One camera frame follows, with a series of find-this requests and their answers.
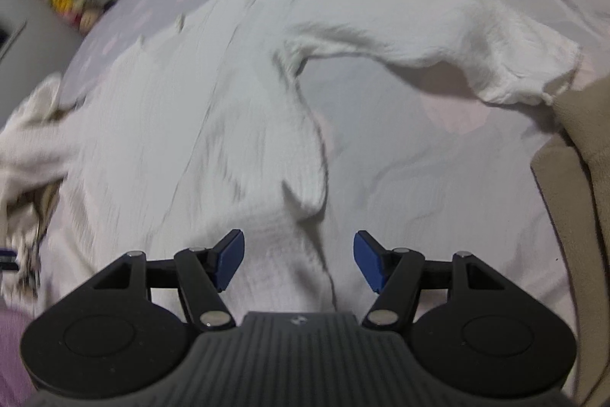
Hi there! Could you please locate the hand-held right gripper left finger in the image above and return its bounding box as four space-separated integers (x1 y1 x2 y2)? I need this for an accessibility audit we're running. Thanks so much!
80 229 246 332

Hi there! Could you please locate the beige blanket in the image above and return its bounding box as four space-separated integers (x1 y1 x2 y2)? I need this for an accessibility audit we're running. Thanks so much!
530 76 610 407

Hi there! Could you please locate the purple cloth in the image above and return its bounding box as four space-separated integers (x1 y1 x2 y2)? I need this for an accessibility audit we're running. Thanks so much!
0 303 38 407

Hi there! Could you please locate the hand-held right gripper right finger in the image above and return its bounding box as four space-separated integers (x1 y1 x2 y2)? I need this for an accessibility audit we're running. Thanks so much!
353 231 523 333

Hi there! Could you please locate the white long-sleeved shirt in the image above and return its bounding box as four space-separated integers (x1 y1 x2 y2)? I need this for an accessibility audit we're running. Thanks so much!
37 0 583 331

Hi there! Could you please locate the grey floral bed sheet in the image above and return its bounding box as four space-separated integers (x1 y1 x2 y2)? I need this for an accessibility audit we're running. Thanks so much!
40 0 610 407

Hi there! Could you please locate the cream patterned garment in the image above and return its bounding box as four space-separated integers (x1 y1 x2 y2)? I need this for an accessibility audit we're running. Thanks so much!
0 72 82 299

